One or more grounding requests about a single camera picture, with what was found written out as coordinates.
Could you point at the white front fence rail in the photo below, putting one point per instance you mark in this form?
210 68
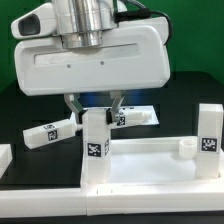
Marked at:
116 200

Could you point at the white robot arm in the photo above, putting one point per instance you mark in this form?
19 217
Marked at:
70 47

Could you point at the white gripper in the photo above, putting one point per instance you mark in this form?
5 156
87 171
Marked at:
71 48

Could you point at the white desk top tray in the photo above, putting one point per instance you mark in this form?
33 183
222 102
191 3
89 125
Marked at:
153 161

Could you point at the white marker sheet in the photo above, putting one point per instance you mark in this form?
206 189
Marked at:
154 119

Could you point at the white left fence block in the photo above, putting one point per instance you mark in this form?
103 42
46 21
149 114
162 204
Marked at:
5 157

